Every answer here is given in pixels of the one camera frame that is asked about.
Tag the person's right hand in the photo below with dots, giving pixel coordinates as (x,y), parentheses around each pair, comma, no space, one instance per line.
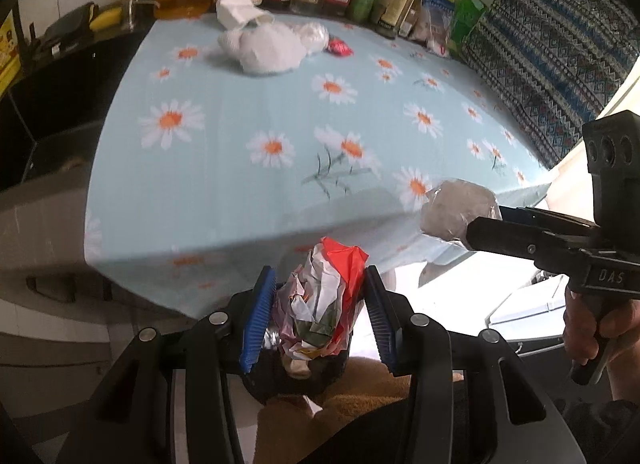
(580,329)

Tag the white plastic wad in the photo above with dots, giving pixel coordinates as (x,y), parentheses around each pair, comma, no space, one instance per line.
(315,35)

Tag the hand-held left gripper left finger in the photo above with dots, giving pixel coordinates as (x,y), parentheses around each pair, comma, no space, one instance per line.
(257,319)

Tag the red candy wrapper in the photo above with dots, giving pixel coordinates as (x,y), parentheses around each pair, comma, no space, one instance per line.
(339,47)

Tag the small metal tap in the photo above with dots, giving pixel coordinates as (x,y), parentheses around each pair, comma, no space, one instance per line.
(132,11)

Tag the daisy print blue tablecloth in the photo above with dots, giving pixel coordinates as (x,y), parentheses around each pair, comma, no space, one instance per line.
(225,194)

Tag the patterned woven cushion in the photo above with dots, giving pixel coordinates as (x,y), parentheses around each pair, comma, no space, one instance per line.
(550,44)

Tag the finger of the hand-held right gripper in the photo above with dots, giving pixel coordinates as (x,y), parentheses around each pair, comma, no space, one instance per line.
(510,240)
(545,219)

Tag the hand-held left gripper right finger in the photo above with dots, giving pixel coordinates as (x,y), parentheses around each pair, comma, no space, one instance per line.
(380,319)

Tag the crumpled white paper cup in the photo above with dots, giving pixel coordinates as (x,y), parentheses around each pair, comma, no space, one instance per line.
(235,6)

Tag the colourful wrapper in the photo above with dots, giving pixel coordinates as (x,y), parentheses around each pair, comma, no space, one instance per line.
(320,294)

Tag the small white packet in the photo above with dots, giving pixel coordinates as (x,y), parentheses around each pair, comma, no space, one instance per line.
(440,48)

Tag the yellow dish soap bottle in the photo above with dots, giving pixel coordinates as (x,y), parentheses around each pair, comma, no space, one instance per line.
(7,54)

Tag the blue white seasoning bag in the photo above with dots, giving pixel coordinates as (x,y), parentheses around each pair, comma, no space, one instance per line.
(435,14)

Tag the black sink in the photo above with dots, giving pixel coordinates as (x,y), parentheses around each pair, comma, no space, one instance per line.
(60,94)

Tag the white appliance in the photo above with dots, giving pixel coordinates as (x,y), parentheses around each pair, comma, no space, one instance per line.
(525,309)

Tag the black lined trash bin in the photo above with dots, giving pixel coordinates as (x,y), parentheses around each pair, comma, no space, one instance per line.
(270,384)

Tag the yellow sponge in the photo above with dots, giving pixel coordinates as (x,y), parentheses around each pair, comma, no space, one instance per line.
(107,16)

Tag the large white tissue wad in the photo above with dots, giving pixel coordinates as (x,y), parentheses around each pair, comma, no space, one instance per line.
(270,49)

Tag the clear plastic ball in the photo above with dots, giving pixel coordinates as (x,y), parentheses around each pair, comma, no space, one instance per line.
(455,211)

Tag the small white tissue wad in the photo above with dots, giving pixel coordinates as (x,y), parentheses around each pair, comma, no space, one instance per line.
(231,41)

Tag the green refill pouch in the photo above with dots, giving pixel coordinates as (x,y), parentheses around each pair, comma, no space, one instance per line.
(467,14)

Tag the gold-capped pale label bottle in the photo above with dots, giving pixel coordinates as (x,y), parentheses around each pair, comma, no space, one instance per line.
(402,6)

